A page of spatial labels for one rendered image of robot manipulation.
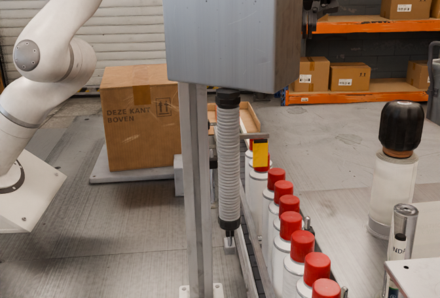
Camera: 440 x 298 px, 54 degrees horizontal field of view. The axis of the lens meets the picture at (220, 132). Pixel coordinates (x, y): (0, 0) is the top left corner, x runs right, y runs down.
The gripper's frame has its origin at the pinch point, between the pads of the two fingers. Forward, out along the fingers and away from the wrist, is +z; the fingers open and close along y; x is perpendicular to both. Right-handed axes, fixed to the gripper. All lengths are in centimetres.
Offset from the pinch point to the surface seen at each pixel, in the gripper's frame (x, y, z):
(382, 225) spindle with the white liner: 41.9, 17.4, 14.3
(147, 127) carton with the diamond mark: 51, -46, -19
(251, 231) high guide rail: 30.7, -9.3, 23.3
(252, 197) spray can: 31.7, -9.9, 15.1
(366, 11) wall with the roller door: 270, 78, -387
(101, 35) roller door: 248, -224, -319
